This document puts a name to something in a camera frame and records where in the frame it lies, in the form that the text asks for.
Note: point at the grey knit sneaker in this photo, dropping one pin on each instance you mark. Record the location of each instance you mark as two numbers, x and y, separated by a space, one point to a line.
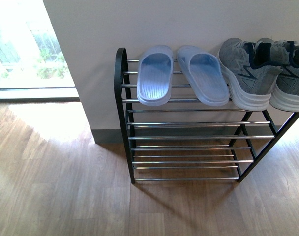
249 71
285 94

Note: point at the light blue slide sandal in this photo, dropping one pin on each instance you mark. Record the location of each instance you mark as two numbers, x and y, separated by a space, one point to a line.
203 72
154 81

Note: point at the dark window frame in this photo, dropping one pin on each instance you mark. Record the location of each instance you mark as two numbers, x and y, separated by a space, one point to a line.
45 94

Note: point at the black metal shoe rack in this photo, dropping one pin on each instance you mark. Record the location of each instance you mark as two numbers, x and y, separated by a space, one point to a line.
185 140

